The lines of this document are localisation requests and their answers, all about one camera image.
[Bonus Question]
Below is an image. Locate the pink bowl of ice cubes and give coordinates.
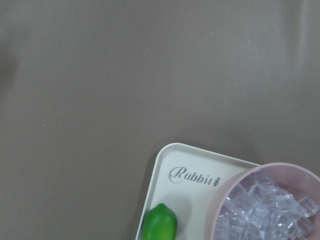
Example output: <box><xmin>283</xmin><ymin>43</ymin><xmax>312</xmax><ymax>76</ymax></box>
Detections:
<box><xmin>204</xmin><ymin>163</ymin><xmax>320</xmax><ymax>240</ymax></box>

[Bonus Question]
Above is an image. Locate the cream rabbit tray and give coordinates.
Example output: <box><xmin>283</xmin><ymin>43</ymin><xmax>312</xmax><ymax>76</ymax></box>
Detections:
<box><xmin>140</xmin><ymin>143</ymin><xmax>257</xmax><ymax>240</ymax></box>

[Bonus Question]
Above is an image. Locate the green lime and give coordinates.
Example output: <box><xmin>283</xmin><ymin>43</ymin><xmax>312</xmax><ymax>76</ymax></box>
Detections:
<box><xmin>142</xmin><ymin>203</ymin><xmax>178</xmax><ymax>240</ymax></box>

